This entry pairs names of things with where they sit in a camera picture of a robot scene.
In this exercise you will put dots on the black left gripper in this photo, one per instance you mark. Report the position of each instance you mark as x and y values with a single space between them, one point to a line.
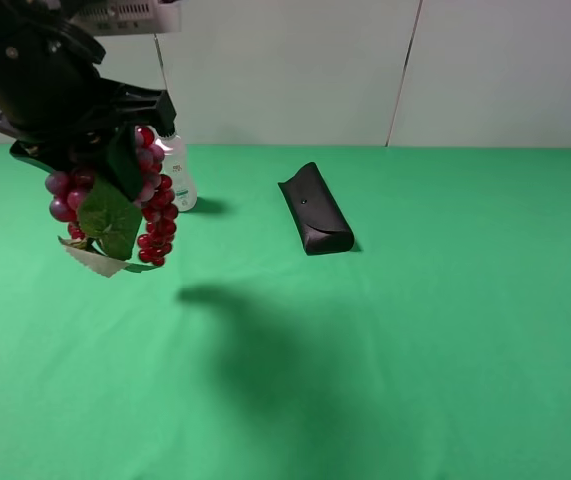
56 106

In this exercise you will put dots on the red artificial grape bunch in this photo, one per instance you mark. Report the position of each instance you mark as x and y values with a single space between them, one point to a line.
107 232

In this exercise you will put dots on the white bottle with black cap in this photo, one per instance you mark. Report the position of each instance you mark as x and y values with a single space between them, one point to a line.
175 166

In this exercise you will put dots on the black glasses case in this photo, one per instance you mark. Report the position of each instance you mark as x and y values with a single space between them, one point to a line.
321 225

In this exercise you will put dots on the silver camera box on wrist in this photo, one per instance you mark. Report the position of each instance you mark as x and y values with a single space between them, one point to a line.
123 17

